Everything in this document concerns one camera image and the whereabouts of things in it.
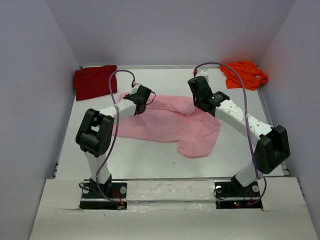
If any orange t shirt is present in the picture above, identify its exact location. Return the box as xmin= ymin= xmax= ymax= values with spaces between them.
xmin=220 ymin=61 xmax=269 ymax=91

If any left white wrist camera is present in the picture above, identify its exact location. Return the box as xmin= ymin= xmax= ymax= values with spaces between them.
xmin=131 ymin=82 xmax=141 ymax=89

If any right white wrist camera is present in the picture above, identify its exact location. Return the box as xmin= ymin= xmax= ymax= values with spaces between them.
xmin=193 ymin=68 xmax=209 ymax=78

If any dark red folded t shirt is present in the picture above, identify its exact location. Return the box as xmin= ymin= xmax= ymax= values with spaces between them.
xmin=73 ymin=65 xmax=117 ymax=101

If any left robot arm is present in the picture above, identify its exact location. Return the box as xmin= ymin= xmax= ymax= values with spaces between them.
xmin=75 ymin=84 xmax=153 ymax=198

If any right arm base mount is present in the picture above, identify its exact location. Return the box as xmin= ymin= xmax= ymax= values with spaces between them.
xmin=213 ymin=177 xmax=263 ymax=210

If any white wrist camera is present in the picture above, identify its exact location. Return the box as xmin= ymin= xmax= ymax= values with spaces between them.
xmin=193 ymin=68 xmax=209 ymax=78
xmin=131 ymin=82 xmax=141 ymax=89

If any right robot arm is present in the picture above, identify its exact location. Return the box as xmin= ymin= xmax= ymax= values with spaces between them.
xmin=187 ymin=76 xmax=291 ymax=196

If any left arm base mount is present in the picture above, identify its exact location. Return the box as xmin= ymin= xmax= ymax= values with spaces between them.
xmin=79 ymin=179 xmax=128 ymax=210

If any pink t shirt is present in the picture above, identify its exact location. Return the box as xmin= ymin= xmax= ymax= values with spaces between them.
xmin=113 ymin=95 xmax=221 ymax=159

